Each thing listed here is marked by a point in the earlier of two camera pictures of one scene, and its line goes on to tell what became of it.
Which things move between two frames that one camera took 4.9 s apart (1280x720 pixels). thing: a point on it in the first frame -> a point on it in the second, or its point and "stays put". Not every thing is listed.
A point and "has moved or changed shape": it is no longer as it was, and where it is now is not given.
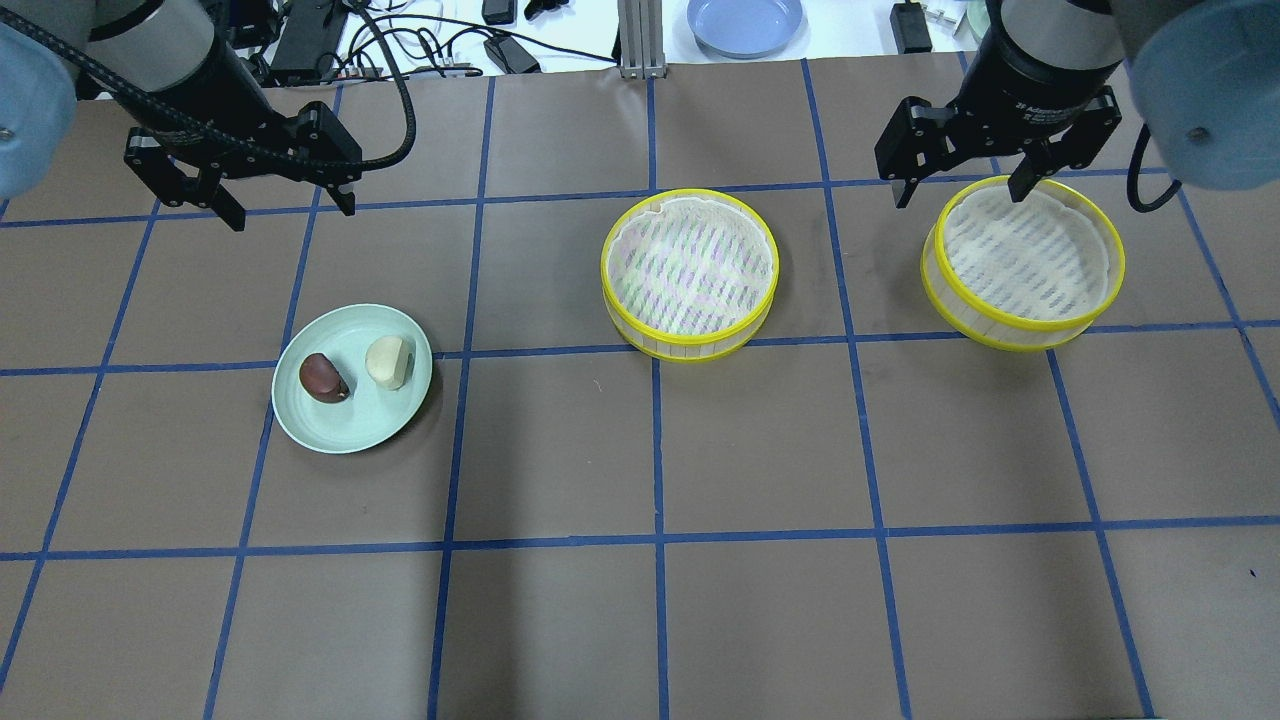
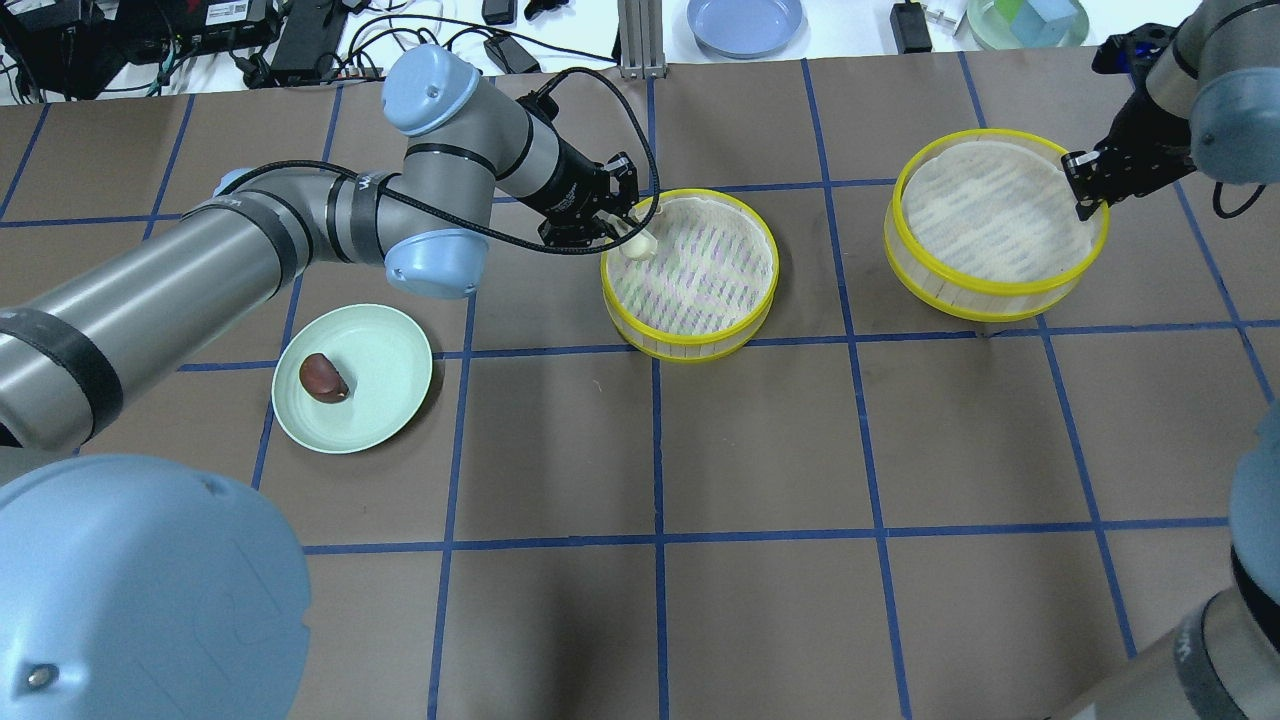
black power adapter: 510,56 stays put
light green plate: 369,411 stays put
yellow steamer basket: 688,275 stays put
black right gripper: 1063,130 -> 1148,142
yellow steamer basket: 1022,275 has moved or changed shape
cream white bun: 390,361 -> 639,247
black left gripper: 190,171 -> 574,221
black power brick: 910,28 stays put
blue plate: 742,29 stays put
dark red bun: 321,380 stays put
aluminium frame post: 641,51 stays put
